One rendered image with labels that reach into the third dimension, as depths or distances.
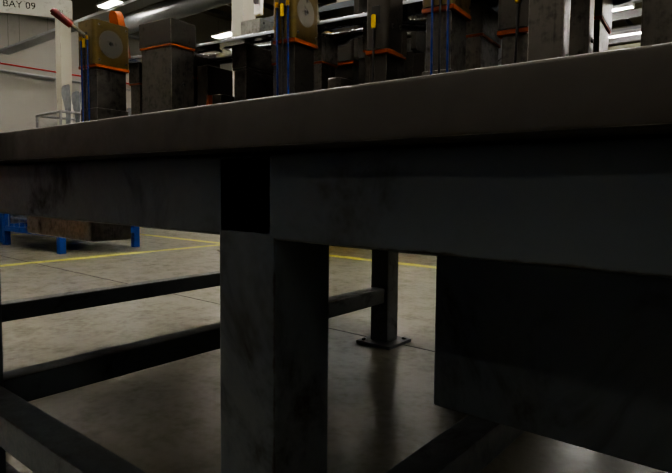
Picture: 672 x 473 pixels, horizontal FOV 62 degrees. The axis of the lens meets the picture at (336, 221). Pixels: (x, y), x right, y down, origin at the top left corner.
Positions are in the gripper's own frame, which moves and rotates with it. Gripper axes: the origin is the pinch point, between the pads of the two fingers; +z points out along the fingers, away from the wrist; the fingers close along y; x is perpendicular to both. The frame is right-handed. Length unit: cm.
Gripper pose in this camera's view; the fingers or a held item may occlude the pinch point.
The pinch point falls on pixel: (258, 4)
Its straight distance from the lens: 204.1
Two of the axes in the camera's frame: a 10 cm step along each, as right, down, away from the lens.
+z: 0.0, 10.0, 0.6
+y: -5.5, 0.5, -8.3
